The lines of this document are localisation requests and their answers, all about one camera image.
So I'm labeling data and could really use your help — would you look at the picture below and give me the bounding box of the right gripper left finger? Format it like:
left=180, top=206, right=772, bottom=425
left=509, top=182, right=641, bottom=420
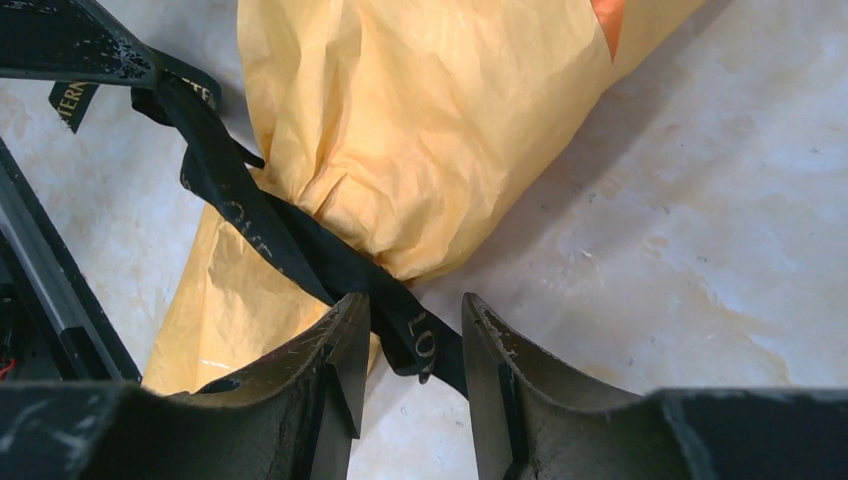
left=1, top=293, right=370, bottom=479

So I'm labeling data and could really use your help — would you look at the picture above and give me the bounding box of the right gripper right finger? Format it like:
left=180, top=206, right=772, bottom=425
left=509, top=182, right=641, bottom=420
left=462, top=293, right=847, bottom=479

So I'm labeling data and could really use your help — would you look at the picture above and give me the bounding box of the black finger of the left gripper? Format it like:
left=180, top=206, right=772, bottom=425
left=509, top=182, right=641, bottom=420
left=1, top=0, right=159, bottom=88

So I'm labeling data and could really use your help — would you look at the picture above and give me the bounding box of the black ribbon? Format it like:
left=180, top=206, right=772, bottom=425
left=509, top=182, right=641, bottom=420
left=43, top=51, right=468, bottom=396

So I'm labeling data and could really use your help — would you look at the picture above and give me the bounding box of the orange paper flower bouquet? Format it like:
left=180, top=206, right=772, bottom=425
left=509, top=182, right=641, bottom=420
left=142, top=0, right=710, bottom=397

